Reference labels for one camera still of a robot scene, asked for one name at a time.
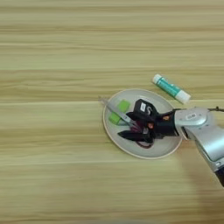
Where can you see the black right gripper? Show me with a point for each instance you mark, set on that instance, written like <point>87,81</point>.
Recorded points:
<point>164,125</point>

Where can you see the black box with white label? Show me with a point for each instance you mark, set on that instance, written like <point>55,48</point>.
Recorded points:
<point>144,108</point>

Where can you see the green eraser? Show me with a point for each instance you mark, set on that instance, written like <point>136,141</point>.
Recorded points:
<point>122,106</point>

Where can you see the round white plate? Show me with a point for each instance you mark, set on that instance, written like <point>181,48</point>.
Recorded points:
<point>163,145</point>

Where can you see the green and white glue stick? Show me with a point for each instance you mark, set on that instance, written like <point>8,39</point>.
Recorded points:
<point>170,88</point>

